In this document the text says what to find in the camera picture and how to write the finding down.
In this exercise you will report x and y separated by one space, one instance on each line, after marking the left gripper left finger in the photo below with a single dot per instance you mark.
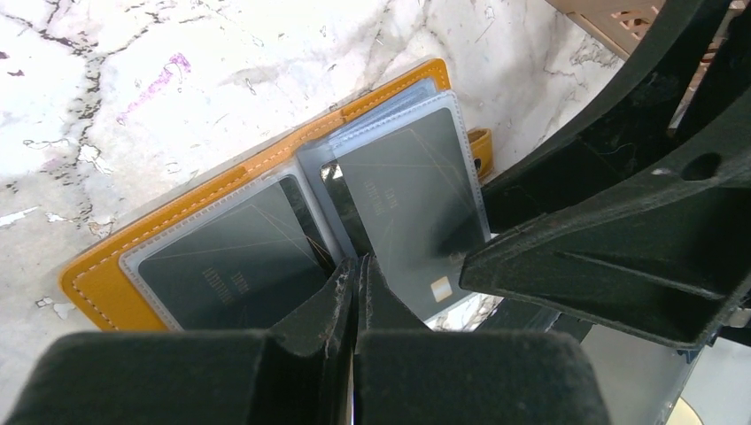
296 372

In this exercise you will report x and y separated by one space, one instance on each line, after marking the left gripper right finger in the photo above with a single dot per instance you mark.
407 373

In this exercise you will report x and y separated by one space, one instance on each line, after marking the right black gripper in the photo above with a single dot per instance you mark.
624 129

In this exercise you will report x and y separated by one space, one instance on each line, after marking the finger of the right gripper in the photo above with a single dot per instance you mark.
664 255

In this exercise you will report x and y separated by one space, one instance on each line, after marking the black credit card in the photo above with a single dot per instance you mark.
404 194
245 261

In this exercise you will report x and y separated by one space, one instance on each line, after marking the yellow leather card holder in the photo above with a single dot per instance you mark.
94 281

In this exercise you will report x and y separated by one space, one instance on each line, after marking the orange plastic file rack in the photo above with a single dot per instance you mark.
621 25

